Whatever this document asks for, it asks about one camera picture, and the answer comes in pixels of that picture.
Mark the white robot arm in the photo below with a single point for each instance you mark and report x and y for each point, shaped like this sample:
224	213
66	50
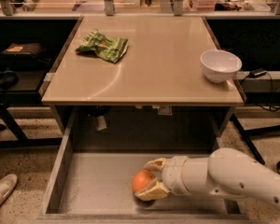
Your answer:
227	173

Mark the white shoe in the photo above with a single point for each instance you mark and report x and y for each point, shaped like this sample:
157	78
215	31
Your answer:
7	185

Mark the green crumpled chip bag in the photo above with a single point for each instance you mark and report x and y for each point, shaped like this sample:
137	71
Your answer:
108	49

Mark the beige top cabinet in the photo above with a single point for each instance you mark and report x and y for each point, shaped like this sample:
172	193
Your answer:
161	66

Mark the orange fruit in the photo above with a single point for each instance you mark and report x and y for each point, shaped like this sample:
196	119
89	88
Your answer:
141	180

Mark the open grey drawer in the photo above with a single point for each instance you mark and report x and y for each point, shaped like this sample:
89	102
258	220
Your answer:
91	178

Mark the black power adapter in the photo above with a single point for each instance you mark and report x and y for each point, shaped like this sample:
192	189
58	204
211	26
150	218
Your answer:
257	73

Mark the white ceramic bowl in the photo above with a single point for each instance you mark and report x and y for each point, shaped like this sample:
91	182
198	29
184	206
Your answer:
219	65

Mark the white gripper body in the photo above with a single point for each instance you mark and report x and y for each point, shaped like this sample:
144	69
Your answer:
174	174

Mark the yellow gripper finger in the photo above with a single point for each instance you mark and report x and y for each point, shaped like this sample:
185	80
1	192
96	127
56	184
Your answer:
156	165
155	190

